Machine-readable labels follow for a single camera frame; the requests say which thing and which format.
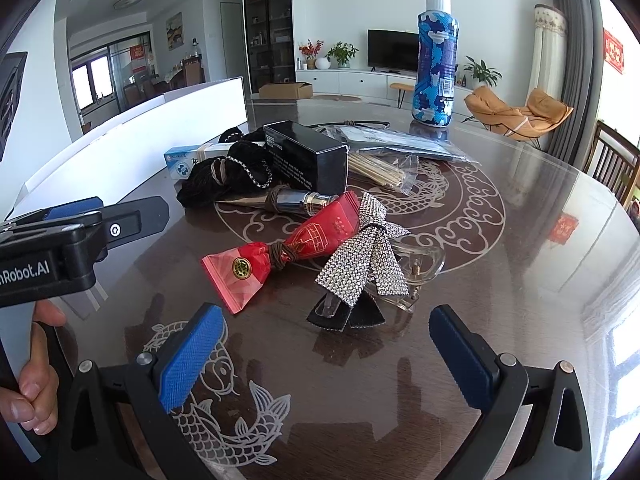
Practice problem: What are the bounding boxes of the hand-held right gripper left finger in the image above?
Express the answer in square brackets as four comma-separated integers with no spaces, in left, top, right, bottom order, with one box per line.
[55,302,226,480]

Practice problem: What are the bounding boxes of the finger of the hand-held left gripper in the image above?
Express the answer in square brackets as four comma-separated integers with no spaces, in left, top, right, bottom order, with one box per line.
[100,196,171,261]
[4,197,107,231]

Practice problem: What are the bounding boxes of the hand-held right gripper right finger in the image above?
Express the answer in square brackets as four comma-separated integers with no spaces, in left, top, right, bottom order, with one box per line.
[429,304,593,480]

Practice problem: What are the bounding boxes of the black fuzzy socks bundle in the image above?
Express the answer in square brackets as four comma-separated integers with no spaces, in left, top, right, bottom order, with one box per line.
[177,141,275,208]

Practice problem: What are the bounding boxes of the rhinestone bow hair clip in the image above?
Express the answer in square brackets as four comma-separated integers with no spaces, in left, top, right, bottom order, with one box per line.
[306,191,411,333]

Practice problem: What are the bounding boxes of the gold cosmetic tube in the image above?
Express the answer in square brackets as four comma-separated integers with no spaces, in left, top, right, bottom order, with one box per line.
[214,185,341,218]

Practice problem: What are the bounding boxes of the brown patterned glass desktop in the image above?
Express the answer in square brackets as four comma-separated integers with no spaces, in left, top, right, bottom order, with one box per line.
[10,95,640,480]

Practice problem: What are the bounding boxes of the person's left hand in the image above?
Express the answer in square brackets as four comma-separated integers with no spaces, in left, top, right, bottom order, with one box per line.
[0,301,67,436]

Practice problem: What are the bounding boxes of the blue and white ointment box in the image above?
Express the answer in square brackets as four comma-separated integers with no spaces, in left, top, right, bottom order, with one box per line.
[164,141,241,181]

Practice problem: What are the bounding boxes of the white partition board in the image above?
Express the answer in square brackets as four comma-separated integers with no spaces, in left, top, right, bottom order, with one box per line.
[10,76,248,221]

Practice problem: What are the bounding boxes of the clear plastic claw clip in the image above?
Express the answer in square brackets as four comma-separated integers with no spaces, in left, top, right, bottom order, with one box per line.
[362,236,446,315]

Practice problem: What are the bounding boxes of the black socks bundle far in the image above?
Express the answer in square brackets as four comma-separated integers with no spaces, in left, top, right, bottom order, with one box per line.
[217,126,268,146]

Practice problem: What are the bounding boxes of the red candy-shaped packet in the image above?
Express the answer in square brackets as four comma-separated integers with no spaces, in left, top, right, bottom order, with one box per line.
[201,191,373,315]

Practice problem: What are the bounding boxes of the black cardboard box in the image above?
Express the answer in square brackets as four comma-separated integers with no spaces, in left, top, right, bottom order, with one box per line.
[263,121,349,196]

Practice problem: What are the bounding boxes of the bag of wooden sticks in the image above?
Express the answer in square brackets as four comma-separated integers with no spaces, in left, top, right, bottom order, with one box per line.
[347,152,418,196]

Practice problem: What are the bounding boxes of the clear bag with dark contents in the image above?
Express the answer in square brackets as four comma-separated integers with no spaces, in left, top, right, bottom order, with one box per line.
[320,125,481,163]

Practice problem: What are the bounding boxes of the thin-framed eyeglasses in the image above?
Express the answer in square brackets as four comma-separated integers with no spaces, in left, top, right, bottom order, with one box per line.
[307,119,391,131]

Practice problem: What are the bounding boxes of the dark glass display cabinet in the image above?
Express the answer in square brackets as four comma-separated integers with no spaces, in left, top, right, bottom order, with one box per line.
[242,0,292,93]

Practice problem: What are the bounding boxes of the red flower arrangement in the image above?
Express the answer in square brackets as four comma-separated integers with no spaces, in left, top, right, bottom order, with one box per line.
[298,40,325,70]

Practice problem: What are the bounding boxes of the wooden slatted chair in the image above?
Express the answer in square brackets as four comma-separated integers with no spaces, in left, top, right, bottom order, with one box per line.
[582,120,640,206]

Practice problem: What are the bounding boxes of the orange lounge chair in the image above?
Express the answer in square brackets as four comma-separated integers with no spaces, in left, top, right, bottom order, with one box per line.
[464,85,574,143]

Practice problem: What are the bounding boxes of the white television cabinet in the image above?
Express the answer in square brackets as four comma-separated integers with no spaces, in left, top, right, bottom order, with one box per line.
[295,67,473,106]

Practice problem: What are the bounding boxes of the green potted plant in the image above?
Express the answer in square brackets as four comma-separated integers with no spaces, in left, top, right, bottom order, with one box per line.
[327,41,359,69]

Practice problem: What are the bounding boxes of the wooden bench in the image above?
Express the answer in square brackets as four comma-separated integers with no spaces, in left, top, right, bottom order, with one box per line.
[390,82,416,108]

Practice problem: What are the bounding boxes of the leafy potted plant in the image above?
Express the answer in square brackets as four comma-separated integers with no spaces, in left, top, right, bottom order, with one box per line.
[462,56,502,88]

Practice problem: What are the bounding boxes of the blue camouflage bottle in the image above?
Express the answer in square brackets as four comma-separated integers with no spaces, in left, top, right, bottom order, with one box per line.
[411,0,459,127]

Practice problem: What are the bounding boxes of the flat screen television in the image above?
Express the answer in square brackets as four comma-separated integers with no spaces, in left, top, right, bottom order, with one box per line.
[367,29,421,72]

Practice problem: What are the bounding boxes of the grey curtain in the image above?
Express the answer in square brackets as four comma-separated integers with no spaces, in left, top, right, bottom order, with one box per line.
[545,0,601,161]

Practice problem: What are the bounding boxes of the red window decoration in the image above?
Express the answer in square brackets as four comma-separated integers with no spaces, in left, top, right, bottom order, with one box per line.
[602,27,626,75]

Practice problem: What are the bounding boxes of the framed wall painting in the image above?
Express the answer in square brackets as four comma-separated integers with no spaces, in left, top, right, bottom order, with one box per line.
[166,11,184,51]

